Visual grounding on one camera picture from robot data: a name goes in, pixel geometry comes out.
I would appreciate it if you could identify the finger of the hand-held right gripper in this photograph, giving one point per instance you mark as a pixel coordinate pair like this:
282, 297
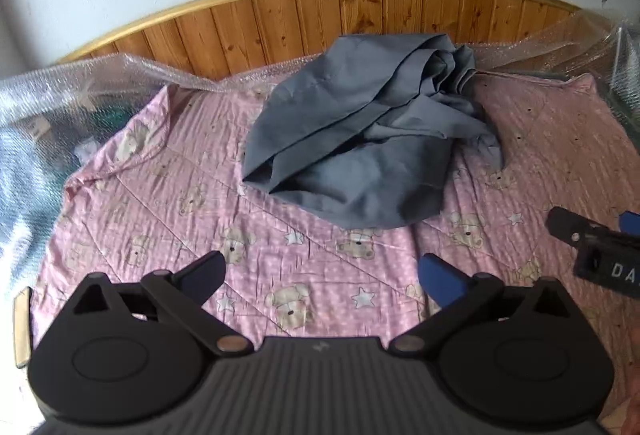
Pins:
631, 221
570, 225

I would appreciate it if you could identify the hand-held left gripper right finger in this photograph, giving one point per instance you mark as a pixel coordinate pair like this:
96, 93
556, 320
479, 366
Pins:
439, 282

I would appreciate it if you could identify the wooden headboard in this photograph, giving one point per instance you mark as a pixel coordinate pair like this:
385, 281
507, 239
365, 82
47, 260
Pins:
280, 22

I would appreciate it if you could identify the pink bear print blanket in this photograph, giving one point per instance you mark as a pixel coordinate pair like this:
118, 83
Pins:
165, 195

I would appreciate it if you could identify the grey pants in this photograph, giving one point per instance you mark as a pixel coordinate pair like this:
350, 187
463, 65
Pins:
360, 135

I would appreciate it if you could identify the white crumpled paper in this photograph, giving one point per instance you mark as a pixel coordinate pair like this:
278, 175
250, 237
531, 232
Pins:
87, 151

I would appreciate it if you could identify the clear bubble wrap sheet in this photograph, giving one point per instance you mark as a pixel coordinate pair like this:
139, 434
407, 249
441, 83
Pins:
45, 87

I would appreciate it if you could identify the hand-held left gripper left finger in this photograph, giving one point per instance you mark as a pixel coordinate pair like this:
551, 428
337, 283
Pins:
206, 271

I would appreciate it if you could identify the green cloth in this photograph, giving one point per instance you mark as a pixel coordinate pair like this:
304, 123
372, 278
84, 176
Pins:
111, 117

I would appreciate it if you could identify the small cardboard box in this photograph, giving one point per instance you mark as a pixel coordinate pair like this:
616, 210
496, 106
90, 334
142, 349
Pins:
39, 127

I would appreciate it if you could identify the light blue blanket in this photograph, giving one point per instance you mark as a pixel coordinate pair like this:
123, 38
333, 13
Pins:
25, 195

